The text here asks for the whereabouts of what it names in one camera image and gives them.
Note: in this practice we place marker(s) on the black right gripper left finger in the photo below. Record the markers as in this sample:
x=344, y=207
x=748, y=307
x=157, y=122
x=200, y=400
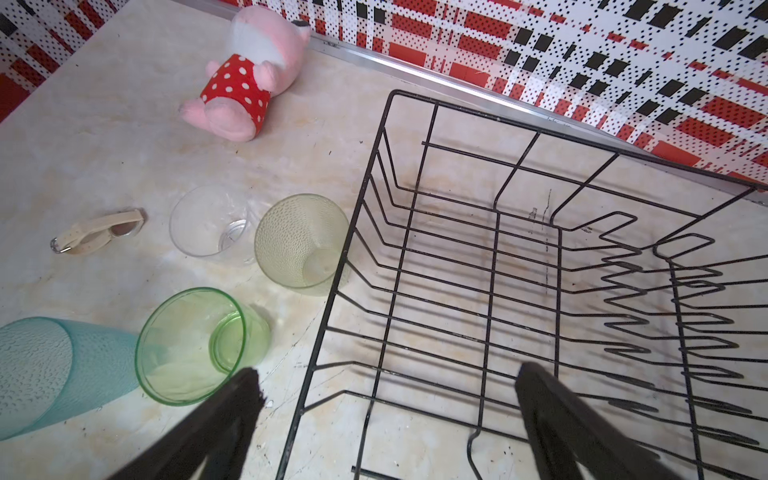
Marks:
x=213, y=440

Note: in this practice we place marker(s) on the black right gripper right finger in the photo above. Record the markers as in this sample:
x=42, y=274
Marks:
x=565, y=433

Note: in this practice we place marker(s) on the bright green plastic cup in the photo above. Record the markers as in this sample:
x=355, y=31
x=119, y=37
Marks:
x=195, y=342

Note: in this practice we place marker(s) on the teal textured plastic cup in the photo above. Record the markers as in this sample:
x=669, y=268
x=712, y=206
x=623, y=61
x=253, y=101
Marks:
x=54, y=369

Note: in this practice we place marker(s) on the clear glass cup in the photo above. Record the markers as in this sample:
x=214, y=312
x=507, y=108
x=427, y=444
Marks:
x=213, y=223

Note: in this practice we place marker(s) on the pink plush toy polka dress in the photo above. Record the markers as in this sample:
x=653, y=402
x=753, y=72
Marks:
x=265, y=54

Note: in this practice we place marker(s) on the black wire dish rack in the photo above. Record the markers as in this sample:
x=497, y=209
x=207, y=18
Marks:
x=478, y=244

